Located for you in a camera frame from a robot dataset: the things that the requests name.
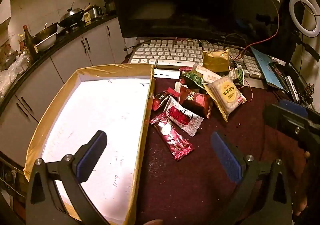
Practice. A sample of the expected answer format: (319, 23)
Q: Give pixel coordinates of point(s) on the blue notebook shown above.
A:
(265, 69)

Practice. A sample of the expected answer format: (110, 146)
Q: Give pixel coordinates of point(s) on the black pen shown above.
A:
(278, 75)

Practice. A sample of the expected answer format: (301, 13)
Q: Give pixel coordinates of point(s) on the black wok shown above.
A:
(71, 17)

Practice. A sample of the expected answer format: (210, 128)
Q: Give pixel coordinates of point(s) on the person's right hand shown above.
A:
(301, 197)

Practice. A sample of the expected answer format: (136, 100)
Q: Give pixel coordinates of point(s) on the small red black snack packet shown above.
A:
(160, 100)

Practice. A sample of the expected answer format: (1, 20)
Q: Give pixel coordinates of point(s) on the gold-edged cardboard box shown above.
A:
(100, 125)

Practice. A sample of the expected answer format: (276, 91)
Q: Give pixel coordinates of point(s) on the white keyboard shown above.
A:
(175, 52)

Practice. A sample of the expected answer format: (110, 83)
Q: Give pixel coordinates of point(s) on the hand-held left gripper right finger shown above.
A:
(226, 156)

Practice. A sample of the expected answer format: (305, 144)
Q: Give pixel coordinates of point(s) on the green pea snack packet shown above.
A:
(239, 75)

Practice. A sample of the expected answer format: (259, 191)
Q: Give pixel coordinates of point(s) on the grey kitchen cabinets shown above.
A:
(75, 60)

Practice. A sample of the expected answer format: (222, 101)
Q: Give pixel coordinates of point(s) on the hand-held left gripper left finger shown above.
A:
(91, 156)

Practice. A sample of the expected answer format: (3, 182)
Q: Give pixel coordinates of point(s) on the metal kettle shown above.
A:
(95, 11)

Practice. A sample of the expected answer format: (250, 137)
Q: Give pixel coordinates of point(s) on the white red snack packet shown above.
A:
(183, 116)

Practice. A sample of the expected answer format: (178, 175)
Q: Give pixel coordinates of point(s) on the round cracker packet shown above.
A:
(227, 95)

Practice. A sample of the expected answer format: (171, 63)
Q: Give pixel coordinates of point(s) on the metal bowl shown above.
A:
(46, 39)

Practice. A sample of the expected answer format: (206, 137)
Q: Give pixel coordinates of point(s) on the dark red snack packet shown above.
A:
(197, 101)

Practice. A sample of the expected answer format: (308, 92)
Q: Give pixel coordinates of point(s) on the white usb hub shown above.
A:
(166, 74)

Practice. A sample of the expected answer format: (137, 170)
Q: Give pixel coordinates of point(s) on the dark red tablecloth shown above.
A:
(200, 177)

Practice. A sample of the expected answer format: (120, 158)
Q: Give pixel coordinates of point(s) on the dark glass bottle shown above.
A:
(29, 41)

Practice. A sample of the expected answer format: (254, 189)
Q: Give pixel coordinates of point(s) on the gold foil snack packet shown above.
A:
(216, 60)

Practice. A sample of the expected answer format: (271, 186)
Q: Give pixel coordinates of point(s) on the beige snack packet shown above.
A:
(208, 73)

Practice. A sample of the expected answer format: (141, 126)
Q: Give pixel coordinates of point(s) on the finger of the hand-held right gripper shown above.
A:
(293, 107)

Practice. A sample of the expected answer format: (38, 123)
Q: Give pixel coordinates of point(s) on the long red snack packet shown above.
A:
(172, 137)

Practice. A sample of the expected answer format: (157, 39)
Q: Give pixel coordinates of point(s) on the black kitchen countertop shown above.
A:
(60, 37)

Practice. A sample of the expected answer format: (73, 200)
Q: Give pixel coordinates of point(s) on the black monitor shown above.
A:
(175, 0)

